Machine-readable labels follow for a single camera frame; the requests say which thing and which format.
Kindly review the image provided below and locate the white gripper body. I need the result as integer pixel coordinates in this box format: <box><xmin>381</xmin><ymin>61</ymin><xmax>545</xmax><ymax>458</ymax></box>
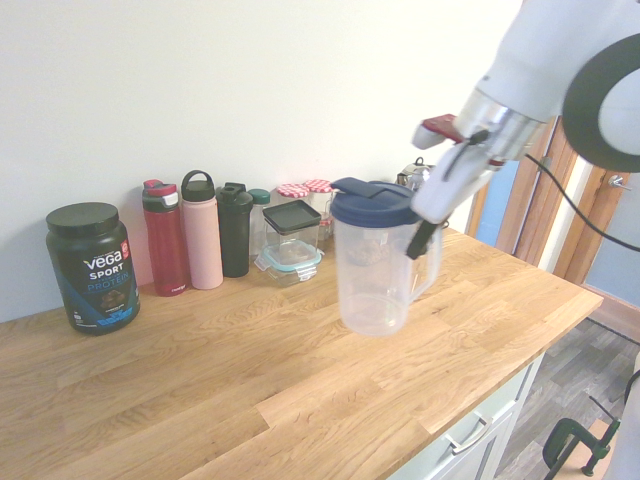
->
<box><xmin>409</xmin><ymin>138</ymin><xmax>502</xmax><ymax>226</ymax></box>

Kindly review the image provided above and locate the clear pitcher blue lid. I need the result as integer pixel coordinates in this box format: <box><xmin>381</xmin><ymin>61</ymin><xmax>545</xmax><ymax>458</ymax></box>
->
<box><xmin>329</xmin><ymin>176</ymin><xmax>445</xmax><ymax>339</ymax></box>

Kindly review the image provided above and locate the pink water bottle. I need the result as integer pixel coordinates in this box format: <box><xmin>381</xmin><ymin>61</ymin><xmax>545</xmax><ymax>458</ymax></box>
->
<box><xmin>179</xmin><ymin>169</ymin><xmax>225</xmax><ymax>291</ymax></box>

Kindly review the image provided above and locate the red water bottle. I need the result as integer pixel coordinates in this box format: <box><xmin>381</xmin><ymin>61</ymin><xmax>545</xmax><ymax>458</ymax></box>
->
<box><xmin>141</xmin><ymin>178</ymin><xmax>190</xmax><ymax>298</ymax></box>

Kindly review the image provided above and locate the tall jar gingham lid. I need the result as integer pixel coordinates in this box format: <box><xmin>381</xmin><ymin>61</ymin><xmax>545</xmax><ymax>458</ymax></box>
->
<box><xmin>276</xmin><ymin>183</ymin><xmax>312</xmax><ymax>207</ymax></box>
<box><xmin>303</xmin><ymin>178</ymin><xmax>337</xmax><ymax>224</ymax></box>

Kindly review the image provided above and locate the glass container teal lid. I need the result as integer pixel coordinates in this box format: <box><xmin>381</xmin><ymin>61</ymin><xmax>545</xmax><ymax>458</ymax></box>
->
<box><xmin>254</xmin><ymin>242</ymin><xmax>325</xmax><ymax>289</ymax></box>

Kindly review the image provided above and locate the square container black lid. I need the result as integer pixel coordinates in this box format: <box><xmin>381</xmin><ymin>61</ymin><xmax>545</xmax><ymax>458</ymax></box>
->
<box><xmin>262</xmin><ymin>199</ymin><xmax>323</xmax><ymax>251</ymax></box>

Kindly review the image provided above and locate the clear bottle green lid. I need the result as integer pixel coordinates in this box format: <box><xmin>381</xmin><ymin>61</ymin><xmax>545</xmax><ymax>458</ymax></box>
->
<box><xmin>247</xmin><ymin>188</ymin><xmax>272</xmax><ymax>259</ymax></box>

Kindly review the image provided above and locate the white base cabinet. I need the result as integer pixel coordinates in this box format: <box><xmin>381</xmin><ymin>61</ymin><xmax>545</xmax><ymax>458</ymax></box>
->
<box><xmin>394</xmin><ymin>349</ymin><xmax>547</xmax><ymax>480</ymax></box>

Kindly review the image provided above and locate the black shaker bottle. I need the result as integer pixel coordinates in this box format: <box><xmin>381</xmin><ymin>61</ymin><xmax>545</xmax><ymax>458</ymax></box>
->
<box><xmin>216</xmin><ymin>181</ymin><xmax>255</xmax><ymax>279</ymax></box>

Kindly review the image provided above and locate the green clamp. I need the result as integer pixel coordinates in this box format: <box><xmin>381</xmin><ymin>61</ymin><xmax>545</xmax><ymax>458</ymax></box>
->
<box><xmin>542</xmin><ymin>394</ymin><xmax>625</xmax><ymax>476</ymax></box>

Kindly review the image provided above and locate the black Vega protein tub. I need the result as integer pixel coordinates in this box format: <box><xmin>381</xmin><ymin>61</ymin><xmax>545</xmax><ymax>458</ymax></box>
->
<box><xmin>44</xmin><ymin>201</ymin><xmax>142</xmax><ymax>337</ymax></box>

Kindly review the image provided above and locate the wooden door frame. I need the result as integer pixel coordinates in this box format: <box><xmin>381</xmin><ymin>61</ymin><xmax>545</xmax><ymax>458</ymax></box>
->
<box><xmin>467</xmin><ymin>114</ymin><xmax>640</xmax><ymax>321</ymax></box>

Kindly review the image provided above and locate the black cable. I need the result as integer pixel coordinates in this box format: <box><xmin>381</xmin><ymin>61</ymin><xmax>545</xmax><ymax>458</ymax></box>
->
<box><xmin>524</xmin><ymin>152</ymin><xmax>640</xmax><ymax>251</ymax></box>

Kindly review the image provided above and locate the silver cabinet bar handle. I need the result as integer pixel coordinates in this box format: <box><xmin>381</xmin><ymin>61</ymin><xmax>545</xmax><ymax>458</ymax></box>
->
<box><xmin>443</xmin><ymin>413</ymin><xmax>494</xmax><ymax>455</ymax></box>

